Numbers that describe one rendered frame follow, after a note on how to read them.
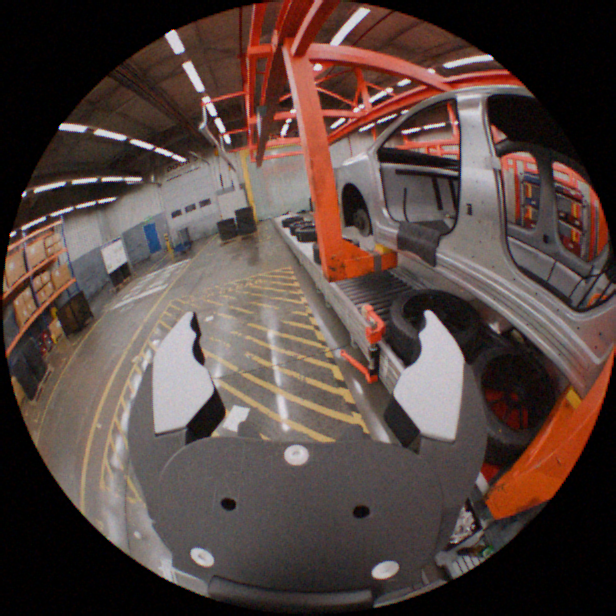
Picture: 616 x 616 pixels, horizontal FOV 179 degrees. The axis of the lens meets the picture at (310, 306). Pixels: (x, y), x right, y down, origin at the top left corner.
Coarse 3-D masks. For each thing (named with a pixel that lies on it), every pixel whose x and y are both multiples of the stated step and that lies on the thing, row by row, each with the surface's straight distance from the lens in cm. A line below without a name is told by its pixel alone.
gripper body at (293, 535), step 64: (192, 448) 7; (256, 448) 6; (320, 448) 6; (384, 448) 6; (192, 512) 6; (256, 512) 6; (320, 512) 5; (384, 512) 6; (192, 576) 7; (256, 576) 6; (320, 576) 6; (384, 576) 6
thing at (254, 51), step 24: (288, 0) 223; (312, 0) 199; (288, 24) 220; (264, 48) 297; (312, 48) 305; (336, 48) 318; (264, 72) 641; (360, 72) 717; (432, 72) 409; (480, 72) 415; (504, 72) 399; (264, 96) 364; (288, 96) 596; (336, 96) 630; (408, 96) 474; (432, 96) 415; (264, 120) 475; (360, 120) 642; (264, 144) 694
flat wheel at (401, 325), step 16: (400, 304) 153; (416, 304) 162; (432, 304) 162; (448, 304) 168; (464, 304) 166; (400, 320) 138; (416, 320) 144; (448, 320) 152; (464, 320) 154; (400, 336) 133; (416, 336) 127; (464, 336) 135; (400, 352) 140; (464, 352) 140
